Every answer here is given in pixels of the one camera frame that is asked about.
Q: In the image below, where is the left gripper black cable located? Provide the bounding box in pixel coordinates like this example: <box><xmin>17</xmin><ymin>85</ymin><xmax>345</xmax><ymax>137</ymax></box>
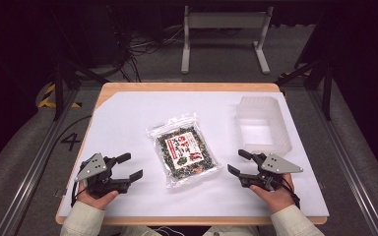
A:
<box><xmin>70</xmin><ymin>180</ymin><xmax>81</xmax><ymax>208</ymax></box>

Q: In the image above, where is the thin white cord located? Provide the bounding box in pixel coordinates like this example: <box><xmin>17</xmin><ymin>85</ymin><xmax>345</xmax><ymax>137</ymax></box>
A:
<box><xmin>142</xmin><ymin>225</ymin><xmax>179</xmax><ymax>236</ymax></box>

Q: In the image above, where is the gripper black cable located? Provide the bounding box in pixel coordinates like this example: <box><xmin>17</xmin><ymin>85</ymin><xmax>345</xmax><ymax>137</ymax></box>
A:
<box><xmin>70</xmin><ymin>180</ymin><xmax>81</xmax><ymax>208</ymax></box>
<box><xmin>281</xmin><ymin>178</ymin><xmax>301</xmax><ymax>210</ymax></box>

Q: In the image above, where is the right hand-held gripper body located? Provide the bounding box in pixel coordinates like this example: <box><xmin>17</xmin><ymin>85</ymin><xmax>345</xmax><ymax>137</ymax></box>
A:
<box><xmin>239</xmin><ymin>152</ymin><xmax>304</xmax><ymax>193</ymax></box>

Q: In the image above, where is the aluminium rail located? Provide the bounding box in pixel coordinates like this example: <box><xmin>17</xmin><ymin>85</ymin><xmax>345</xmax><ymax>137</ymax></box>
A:
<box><xmin>0</xmin><ymin>88</ymin><xmax>81</xmax><ymax>236</ymax></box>
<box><xmin>307</xmin><ymin>88</ymin><xmax>378</xmax><ymax>236</ymax></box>

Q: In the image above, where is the black metal frame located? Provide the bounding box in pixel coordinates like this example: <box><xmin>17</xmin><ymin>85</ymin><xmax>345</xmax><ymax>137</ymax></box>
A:
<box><xmin>275</xmin><ymin>57</ymin><xmax>335</xmax><ymax>122</ymax></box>
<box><xmin>49</xmin><ymin>9</ymin><xmax>110</xmax><ymax>122</ymax></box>

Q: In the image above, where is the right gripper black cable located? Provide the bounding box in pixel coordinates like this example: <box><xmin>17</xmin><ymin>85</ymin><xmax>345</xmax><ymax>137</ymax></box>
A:
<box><xmin>281</xmin><ymin>178</ymin><xmax>301</xmax><ymax>210</ymax></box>

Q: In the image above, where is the person's left hand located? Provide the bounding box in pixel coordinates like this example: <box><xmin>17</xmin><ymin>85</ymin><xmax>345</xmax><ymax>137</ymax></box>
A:
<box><xmin>77</xmin><ymin>181</ymin><xmax>120</xmax><ymax>211</ymax></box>

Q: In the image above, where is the person's right hand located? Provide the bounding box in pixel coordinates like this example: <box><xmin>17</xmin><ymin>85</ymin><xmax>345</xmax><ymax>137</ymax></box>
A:
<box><xmin>249</xmin><ymin>172</ymin><xmax>296</xmax><ymax>215</ymax></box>

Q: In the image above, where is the clear packet of dried seaweed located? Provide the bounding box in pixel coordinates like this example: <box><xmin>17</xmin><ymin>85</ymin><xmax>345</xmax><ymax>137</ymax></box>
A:
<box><xmin>146</xmin><ymin>112</ymin><xmax>222</xmax><ymax>191</ymax></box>

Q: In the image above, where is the translucent white plastic container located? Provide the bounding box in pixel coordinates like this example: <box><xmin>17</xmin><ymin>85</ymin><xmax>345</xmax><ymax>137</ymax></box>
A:
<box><xmin>235</xmin><ymin>95</ymin><xmax>293</xmax><ymax>155</ymax></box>

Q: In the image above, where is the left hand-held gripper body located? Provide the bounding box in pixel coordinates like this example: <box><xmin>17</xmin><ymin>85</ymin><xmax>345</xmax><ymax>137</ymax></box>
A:
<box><xmin>74</xmin><ymin>152</ymin><xmax>131</xmax><ymax>199</ymax></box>

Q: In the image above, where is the yellow black hazard tape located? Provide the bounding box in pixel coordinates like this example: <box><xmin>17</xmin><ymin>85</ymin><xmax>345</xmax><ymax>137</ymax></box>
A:
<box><xmin>37</xmin><ymin>83</ymin><xmax>83</xmax><ymax>109</ymax></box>

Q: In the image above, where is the white metal stand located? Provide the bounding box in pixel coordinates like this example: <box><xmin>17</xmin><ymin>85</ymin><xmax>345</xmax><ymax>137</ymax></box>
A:
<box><xmin>180</xmin><ymin>4</ymin><xmax>275</xmax><ymax>76</ymax></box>

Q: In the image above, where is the bundle of black floor cables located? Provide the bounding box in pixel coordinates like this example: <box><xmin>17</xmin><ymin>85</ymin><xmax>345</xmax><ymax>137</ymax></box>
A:
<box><xmin>109</xmin><ymin>28</ymin><xmax>185</xmax><ymax>84</ymax></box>

